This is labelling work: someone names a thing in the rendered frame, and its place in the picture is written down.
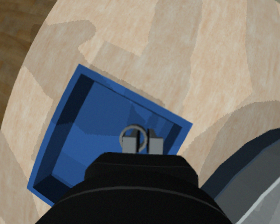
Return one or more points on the grey round turning table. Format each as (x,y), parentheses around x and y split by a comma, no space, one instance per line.
(250,175)

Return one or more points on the grey metal ring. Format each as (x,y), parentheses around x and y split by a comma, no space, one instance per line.
(135,126)

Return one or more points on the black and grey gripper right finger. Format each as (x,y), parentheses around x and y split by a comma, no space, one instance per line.
(155,143)

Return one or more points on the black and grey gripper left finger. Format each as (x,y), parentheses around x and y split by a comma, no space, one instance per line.
(131,143)

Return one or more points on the blue rectangular crate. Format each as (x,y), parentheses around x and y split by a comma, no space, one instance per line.
(87,122)

